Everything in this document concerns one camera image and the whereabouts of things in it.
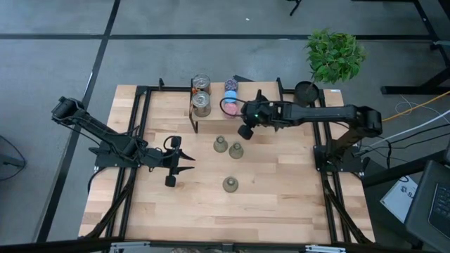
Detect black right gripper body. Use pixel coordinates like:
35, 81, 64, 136
238, 90, 283, 141

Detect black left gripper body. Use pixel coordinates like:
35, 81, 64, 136
148, 136, 183, 188

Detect pink patterned candle tin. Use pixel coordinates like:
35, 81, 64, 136
224, 101, 244, 119

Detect silver tin can orange label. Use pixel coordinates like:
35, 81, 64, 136
192, 72, 212, 93
191, 90, 212, 118

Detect black plant pot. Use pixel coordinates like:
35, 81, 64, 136
293, 80, 320, 108

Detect wooden shelf riser black legs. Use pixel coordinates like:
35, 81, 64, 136
189, 77, 288, 137

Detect green leafy potted plant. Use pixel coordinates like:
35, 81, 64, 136
304, 27, 366, 87

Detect black stand leg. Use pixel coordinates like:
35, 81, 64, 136
286, 0, 303, 17

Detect black front crossbar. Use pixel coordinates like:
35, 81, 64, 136
0, 237, 450, 253

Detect black slanted beam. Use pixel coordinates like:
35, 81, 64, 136
361, 150, 447, 188

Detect grey floor stand foot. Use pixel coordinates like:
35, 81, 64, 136
0, 135, 27, 180

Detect white printed box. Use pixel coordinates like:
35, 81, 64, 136
379, 175, 419, 224

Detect black laptop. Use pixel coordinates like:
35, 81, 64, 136
404, 160, 450, 253

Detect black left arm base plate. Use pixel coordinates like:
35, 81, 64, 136
94, 140, 145, 169

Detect black aluminium table frame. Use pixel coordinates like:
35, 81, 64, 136
79, 77, 375, 245

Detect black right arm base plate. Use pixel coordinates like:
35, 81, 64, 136
314, 144, 365, 173

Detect black desk frame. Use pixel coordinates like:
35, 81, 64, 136
380, 0, 450, 96

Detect silver metal bracket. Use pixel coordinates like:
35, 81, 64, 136
304, 245, 347, 253

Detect yellow extension cable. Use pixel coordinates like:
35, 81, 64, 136
382, 90, 450, 123

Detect thick white cable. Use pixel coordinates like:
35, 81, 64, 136
381, 109, 450, 141

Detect black power cable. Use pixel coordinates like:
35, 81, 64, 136
382, 122, 450, 145

